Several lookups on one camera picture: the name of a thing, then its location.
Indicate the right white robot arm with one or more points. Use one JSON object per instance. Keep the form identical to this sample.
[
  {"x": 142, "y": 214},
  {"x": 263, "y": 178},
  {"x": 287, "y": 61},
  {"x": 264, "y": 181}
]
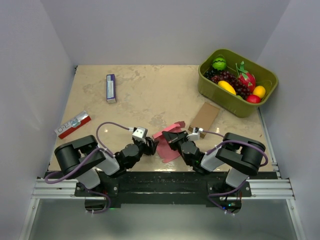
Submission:
[{"x": 244, "y": 155}]

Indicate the aluminium frame rail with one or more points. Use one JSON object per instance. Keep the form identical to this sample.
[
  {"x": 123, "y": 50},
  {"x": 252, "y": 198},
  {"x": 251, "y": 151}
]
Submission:
[{"x": 264, "y": 186}]

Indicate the red toy apple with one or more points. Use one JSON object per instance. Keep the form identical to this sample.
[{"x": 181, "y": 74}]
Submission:
[{"x": 254, "y": 99}]

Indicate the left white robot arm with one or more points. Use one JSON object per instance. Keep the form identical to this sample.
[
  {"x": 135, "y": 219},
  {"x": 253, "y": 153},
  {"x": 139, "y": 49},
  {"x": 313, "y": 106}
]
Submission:
[{"x": 79, "y": 158}]

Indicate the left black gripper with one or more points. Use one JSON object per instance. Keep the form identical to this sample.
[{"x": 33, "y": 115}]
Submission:
[{"x": 150, "y": 148}]

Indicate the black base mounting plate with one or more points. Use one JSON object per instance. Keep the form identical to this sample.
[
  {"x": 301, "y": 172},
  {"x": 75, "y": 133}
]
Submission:
[{"x": 162, "y": 188}]

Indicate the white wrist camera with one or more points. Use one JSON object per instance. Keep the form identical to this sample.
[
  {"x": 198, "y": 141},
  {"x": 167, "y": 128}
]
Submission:
[
  {"x": 139, "y": 134},
  {"x": 195, "y": 135}
]

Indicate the purple toothpaste box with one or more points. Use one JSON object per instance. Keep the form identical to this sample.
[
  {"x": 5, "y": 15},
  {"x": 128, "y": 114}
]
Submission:
[{"x": 111, "y": 88}]

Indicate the red white toothpaste box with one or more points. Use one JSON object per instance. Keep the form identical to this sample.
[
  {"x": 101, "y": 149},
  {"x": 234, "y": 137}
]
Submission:
[{"x": 72, "y": 125}]

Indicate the brown cardboard box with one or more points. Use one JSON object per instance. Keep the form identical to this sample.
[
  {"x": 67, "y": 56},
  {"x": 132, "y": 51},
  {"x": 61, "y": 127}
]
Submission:
[{"x": 204, "y": 118}]

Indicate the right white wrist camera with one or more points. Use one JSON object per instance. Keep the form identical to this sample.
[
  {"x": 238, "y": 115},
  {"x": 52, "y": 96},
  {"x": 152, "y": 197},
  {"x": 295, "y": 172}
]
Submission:
[{"x": 195, "y": 135}]

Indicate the red toy dragon fruit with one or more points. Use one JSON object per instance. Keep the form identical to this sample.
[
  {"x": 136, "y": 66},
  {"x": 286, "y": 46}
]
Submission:
[{"x": 245, "y": 77}]

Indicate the olive green plastic bin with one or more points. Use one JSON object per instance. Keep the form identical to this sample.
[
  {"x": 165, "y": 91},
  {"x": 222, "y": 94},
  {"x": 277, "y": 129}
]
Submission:
[{"x": 239, "y": 107}]

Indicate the orange toy lemon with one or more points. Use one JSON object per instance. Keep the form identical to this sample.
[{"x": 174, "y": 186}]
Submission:
[{"x": 259, "y": 91}]

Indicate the pink paper box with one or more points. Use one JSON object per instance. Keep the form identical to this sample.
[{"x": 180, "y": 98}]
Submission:
[{"x": 163, "y": 149}]

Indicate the green toy watermelon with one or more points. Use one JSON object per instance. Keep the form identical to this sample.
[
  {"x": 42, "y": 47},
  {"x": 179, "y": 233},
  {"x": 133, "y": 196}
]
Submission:
[{"x": 219, "y": 64}]

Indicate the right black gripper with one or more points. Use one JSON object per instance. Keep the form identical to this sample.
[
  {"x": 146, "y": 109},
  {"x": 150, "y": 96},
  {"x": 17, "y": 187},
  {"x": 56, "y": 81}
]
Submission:
[{"x": 173, "y": 138}]

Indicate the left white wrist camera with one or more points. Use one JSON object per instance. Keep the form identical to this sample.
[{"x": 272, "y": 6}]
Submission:
[{"x": 139, "y": 134}]

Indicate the yellow toy mango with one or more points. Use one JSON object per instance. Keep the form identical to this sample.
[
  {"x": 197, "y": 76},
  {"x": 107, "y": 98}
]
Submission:
[{"x": 226, "y": 86}]

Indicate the dark purple toy grapes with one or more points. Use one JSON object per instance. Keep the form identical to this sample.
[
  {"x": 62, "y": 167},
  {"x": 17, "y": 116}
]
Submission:
[{"x": 216, "y": 75}]

